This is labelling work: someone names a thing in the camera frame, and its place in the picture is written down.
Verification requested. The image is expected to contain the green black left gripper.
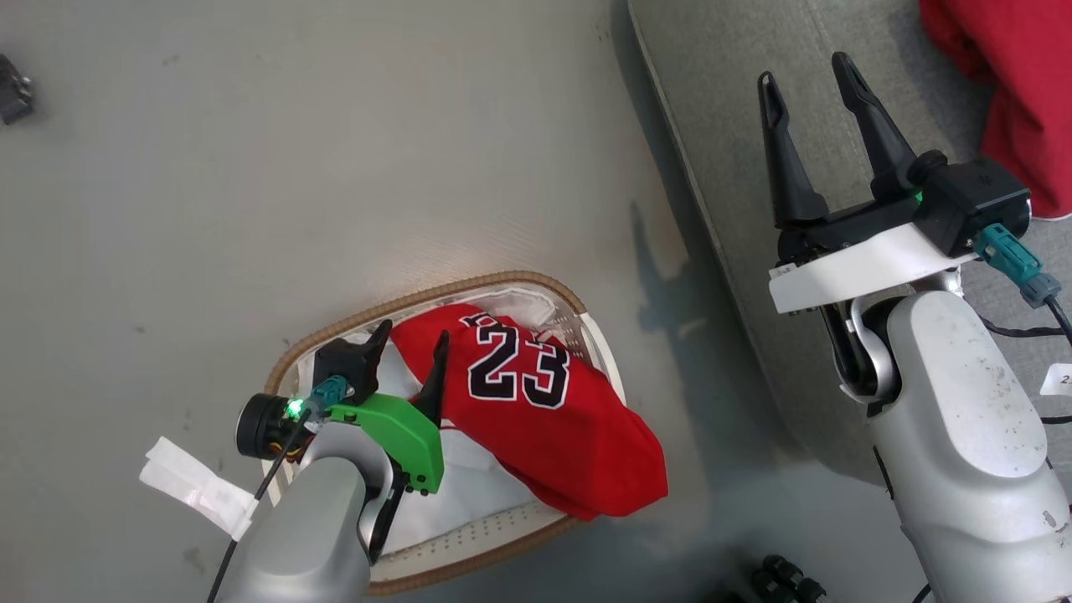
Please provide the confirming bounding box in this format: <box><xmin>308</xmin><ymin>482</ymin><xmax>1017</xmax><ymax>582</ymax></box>
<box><xmin>313</xmin><ymin>318</ymin><xmax>451</xmax><ymax>564</ymax></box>

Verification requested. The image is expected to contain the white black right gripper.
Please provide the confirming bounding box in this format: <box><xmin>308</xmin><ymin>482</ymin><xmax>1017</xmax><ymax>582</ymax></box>
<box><xmin>757</xmin><ymin>51</ymin><xmax>979</xmax><ymax>316</ymax></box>

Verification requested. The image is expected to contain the white laundry basket brown rim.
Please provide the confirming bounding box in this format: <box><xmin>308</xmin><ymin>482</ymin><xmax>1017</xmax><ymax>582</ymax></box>
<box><xmin>263</xmin><ymin>270</ymin><xmax>628</xmax><ymax>598</ymax></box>

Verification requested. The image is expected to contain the grey fabric sofa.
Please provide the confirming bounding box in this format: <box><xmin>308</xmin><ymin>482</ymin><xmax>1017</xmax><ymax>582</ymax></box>
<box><xmin>627</xmin><ymin>0</ymin><xmax>1072</xmax><ymax>488</ymax></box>

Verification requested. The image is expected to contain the red jersey number 23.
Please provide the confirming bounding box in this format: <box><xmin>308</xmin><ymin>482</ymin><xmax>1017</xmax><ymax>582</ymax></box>
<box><xmin>389</xmin><ymin>302</ymin><xmax>670</xmax><ymax>523</ymax></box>

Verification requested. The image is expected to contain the plain red garment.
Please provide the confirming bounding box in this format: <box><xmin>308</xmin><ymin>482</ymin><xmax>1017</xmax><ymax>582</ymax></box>
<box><xmin>918</xmin><ymin>0</ymin><xmax>1072</xmax><ymax>221</ymax></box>

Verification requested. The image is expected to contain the small black device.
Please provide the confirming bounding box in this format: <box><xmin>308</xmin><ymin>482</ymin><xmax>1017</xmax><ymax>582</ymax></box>
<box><xmin>0</xmin><ymin>54</ymin><xmax>35</xmax><ymax>127</ymax></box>

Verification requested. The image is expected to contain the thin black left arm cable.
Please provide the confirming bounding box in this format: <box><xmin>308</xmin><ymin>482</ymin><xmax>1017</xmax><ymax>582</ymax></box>
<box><xmin>206</xmin><ymin>376</ymin><xmax>349</xmax><ymax>603</ymax></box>

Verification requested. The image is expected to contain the teal plug right arm cable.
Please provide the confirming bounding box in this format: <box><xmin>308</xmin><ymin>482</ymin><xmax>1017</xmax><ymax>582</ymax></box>
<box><xmin>973</xmin><ymin>223</ymin><xmax>1072</xmax><ymax>346</ymax></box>

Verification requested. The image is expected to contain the white paper cable tag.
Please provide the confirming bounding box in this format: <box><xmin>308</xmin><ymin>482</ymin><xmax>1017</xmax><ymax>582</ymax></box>
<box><xmin>139</xmin><ymin>435</ymin><xmax>258</xmax><ymax>542</ymax></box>

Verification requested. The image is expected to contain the black cable on sofa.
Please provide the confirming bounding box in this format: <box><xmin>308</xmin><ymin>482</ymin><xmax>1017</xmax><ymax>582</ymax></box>
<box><xmin>975</xmin><ymin>313</ymin><xmax>1072</xmax><ymax>341</ymax></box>

